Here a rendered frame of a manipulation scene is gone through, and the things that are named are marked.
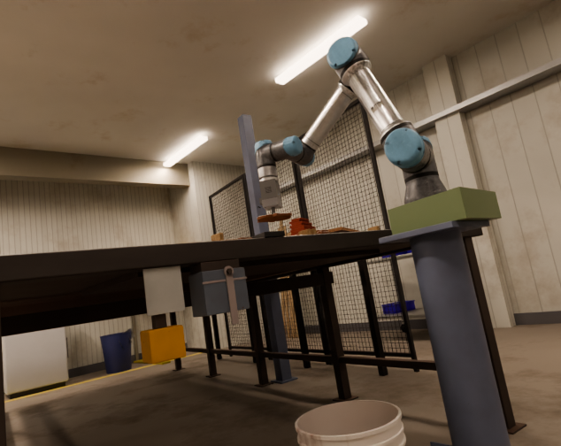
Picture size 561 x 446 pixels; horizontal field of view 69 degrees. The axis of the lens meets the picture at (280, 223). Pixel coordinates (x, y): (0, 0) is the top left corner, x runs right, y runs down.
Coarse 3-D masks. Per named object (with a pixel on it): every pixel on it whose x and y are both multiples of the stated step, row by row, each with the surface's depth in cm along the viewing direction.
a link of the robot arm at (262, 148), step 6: (258, 144) 162; (264, 144) 161; (258, 150) 162; (264, 150) 160; (258, 156) 162; (264, 156) 160; (270, 156) 160; (258, 162) 162; (264, 162) 160; (270, 162) 161
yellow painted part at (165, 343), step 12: (156, 324) 105; (144, 336) 103; (156, 336) 101; (168, 336) 103; (180, 336) 104; (144, 348) 103; (156, 348) 101; (168, 348) 102; (180, 348) 104; (144, 360) 104; (156, 360) 100; (168, 360) 102
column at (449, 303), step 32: (448, 224) 124; (480, 224) 136; (416, 256) 138; (448, 256) 132; (448, 288) 130; (448, 320) 130; (480, 320) 131; (448, 352) 129; (480, 352) 127; (448, 384) 130; (480, 384) 125; (448, 416) 131; (480, 416) 124
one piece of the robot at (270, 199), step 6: (264, 180) 160; (270, 180) 158; (276, 180) 161; (264, 186) 159; (270, 186) 158; (276, 186) 160; (264, 192) 158; (270, 192) 158; (276, 192) 157; (264, 198) 158; (270, 198) 157; (276, 198) 157; (264, 204) 158; (270, 204) 157; (276, 204) 157; (270, 210) 165
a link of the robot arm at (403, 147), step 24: (336, 48) 144; (360, 48) 145; (336, 72) 148; (360, 72) 141; (360, 96) 141; (384, 96) 138; (384, 120) 135; (384, 144) 135; (408, 144) 128; (408, 168) 134
